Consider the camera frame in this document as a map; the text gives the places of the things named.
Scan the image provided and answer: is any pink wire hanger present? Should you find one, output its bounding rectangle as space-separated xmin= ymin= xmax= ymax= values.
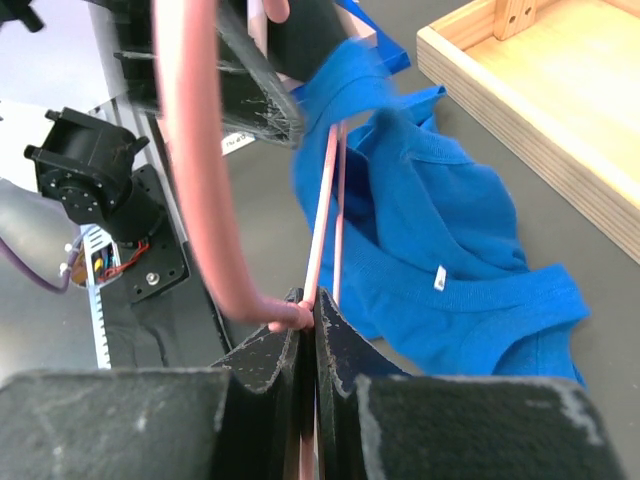
xmin=151 ymin=0 xmax=350 ymax=480

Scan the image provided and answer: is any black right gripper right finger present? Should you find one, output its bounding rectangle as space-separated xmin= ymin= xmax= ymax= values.
xmin=314 ymin=290 xmax=626 ymax=479

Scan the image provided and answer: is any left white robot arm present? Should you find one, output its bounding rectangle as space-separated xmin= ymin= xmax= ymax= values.
xmin=23 ymin=1 xmax=348 ymax=302

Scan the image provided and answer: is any blue tank top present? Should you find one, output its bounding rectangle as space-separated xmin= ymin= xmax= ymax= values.
xmin=292 ymin=40 xmax=589 ymax=382

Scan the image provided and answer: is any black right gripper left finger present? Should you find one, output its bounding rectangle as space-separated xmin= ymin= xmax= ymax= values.
xmin=1 ymin=329 xmax=309 ymax=479

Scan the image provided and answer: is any wooden clothes rack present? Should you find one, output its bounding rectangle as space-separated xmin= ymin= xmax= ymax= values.
xmin=417 ymin=1 xmax=639 ymax=258

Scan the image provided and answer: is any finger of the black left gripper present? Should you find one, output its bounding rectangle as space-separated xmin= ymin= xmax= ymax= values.
xmin=216 ymin=4 xmax=304 ymax=148
xmin=269 ymin=0 xmax=349 ymax=81

